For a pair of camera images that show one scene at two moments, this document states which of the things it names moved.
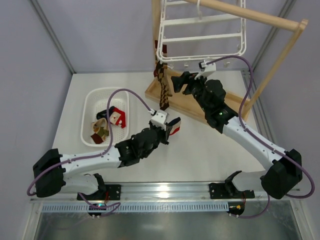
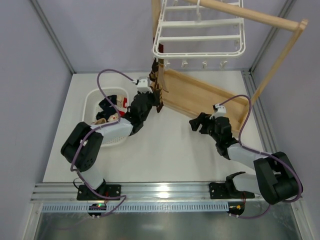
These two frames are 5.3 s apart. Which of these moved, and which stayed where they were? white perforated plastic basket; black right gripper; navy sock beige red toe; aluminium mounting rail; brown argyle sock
Moved: navy sock beige red toe; brown argyle sock; black right gripper
Stayed: aluminium mounting rail; white perforated plastic basket
